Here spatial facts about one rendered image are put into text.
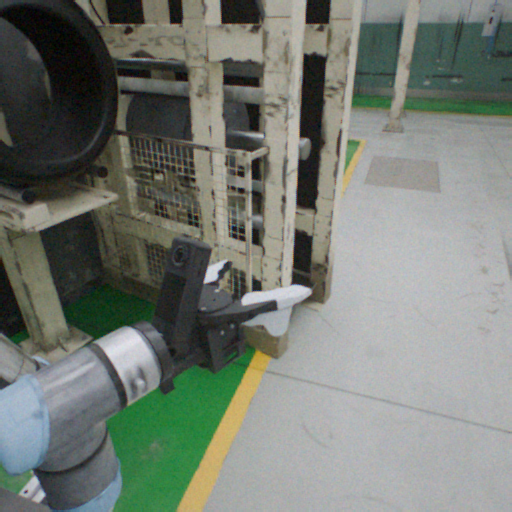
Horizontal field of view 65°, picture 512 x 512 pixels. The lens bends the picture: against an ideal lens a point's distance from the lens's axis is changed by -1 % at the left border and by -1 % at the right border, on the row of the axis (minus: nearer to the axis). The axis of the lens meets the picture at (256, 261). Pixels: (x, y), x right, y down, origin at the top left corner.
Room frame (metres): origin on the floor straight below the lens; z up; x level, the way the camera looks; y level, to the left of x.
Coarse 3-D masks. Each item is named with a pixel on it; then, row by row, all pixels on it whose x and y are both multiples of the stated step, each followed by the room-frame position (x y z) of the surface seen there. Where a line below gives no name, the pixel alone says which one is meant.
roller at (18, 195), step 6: (0, 186) 1.22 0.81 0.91; (6, 186) 1.21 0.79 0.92; (12, 186) 1.20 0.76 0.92; (0, 192) 1.22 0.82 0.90; (6, 192) 1.20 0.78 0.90; (12, 192) 1.18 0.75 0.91; (18, 192) 1.17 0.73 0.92; (24, 192) 1.16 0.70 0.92; (30, 192) 1.17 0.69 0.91; (18, 198) 1.16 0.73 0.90; (24, 198) 1.15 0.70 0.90; (30, 198) 1.17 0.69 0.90
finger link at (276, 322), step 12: (276, 288) 0.41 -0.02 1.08; (288, 288) 0.41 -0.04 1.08; (300, 288) 0.41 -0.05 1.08; (240, 300) 0.39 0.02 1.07; (252, 300) 0.39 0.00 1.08; (264, 300) 0.39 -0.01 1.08; (288, 300) 0.39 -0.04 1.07; (300, 300) 0.40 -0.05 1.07; (276, 312) 0.39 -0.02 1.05; (288, 312) 0.40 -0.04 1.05; (252, 324) 0.39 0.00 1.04; (264, 324) 0.39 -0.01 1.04; (276, 324) 0.39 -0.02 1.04
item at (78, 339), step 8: (72, 336) 1.55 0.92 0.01; (80, 336) 1.55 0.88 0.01; (88, 336) 1.55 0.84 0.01; (24, 344) 1.49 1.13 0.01; (72, 344) 1.49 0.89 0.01; (80, 344) 1.49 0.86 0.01; (40, 352) 1.43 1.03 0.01; (56, 352) 1.43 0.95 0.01; (64, 352) 1.43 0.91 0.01; (72, 352) 1.44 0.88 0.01; (48, 360) 1.38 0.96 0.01; (56, 360) 1.38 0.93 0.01
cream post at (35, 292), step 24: (0, 120) 1.50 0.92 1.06; (0, 240) 1.45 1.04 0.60; (24, 240) 1.46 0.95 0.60; (24, 264) 1.44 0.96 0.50; (48, 264) 1.52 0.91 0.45; (24, 288) 1.42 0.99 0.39; (48, 288) 1.49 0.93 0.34; (24, 312) 1.46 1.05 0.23; (48, 312) 1.46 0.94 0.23; (48, 336) 1.43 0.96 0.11
